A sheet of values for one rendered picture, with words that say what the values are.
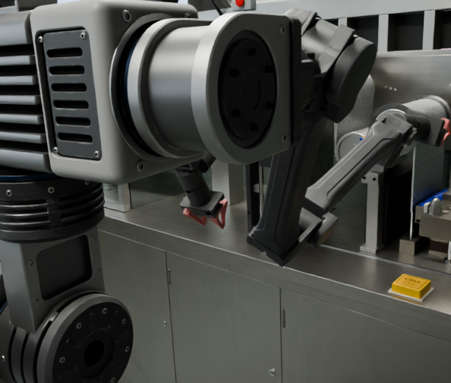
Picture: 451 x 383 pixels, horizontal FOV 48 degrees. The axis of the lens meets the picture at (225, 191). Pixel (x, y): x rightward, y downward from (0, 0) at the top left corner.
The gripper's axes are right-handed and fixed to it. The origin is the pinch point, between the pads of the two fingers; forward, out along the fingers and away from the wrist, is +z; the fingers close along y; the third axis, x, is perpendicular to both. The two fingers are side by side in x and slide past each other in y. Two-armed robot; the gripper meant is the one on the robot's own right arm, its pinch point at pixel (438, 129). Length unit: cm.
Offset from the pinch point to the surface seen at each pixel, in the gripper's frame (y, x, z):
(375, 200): -11.7, -24.1, 0.7
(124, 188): -97, -52, -30
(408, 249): -1.0, -35.3, 7.3
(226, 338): -37, -82, -19
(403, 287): 12.5, -36.1, -15.6
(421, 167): -6.6, -12.5, 10.5
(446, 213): 4.4, -22.0, 10.9
